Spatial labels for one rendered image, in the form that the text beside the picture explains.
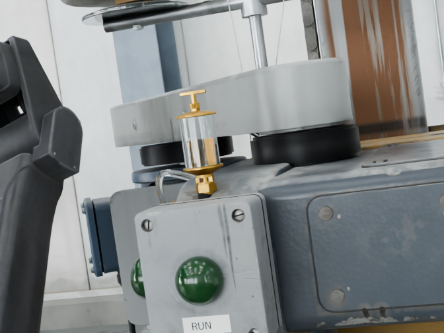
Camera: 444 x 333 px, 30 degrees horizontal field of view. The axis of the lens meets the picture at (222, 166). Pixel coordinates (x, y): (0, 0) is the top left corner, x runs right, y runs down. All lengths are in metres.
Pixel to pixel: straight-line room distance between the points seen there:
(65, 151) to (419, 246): 0.38
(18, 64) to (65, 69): 5.45
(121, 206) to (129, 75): 4.63
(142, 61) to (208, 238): 5.09
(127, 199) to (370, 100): 0.32
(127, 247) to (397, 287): 0.51
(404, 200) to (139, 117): 0.47
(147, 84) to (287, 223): 5.03
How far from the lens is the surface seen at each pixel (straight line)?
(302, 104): 0.65
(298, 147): 0.65
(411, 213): 0.53
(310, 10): 1.09
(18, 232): 0.75
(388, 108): 1.02
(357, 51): 1.03
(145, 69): 5.57
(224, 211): 0.50
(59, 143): 0.79
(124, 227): 0.99
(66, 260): 6.41
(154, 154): 1.02
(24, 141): 0.81
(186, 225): 0.51
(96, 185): 6.23
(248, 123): 0.69
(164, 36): 5.95
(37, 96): 0.83
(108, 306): 6.31
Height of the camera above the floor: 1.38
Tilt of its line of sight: 3 degrees down
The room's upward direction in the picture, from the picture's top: 8 degrees counter-clockwise
